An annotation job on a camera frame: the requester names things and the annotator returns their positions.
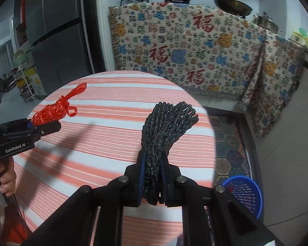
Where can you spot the black wok with handle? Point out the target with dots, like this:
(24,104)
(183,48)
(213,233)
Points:
(234,7)

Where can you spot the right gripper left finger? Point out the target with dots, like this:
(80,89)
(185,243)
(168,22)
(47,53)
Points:
(93,216)

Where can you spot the kitchen counter with cabinets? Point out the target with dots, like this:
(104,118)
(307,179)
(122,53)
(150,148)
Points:
(283,156)

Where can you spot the yellow green plastic containers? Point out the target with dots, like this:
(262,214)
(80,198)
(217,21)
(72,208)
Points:
(300,37)

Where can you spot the blue plastic waste basket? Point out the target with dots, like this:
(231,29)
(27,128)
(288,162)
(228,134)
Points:
(246,190)

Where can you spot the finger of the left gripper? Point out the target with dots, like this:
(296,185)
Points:
(43,129)
(17,125)

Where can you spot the small patterned fu cloth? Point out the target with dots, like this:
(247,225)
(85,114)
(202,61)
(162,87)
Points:
(275,78)

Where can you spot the yellow cardboard box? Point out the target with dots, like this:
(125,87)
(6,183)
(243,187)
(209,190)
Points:
(35,81)

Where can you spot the hexagon patterned floor mat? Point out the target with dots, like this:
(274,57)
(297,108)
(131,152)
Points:
(231,159)

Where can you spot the white storage rack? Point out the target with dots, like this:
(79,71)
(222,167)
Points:
(20,65)

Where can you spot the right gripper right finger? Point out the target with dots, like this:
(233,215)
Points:
(210,216)

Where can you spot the dark grey refrigerator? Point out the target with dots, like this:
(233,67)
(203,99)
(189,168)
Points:
(64,39)

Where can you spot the round table striped tablecloth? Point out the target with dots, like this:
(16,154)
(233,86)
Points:
(97,144)

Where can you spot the steel pot with lid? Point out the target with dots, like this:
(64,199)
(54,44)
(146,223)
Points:
(266,23)

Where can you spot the person's left hand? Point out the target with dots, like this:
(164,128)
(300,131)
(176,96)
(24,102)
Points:
(7,176)

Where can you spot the large patterned fu cloth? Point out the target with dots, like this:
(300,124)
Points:
(193,46)

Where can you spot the black foam net sleeve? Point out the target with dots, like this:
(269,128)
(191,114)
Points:
(162,128)

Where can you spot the red plastic bag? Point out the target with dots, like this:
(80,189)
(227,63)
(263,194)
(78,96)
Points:
(59,109)

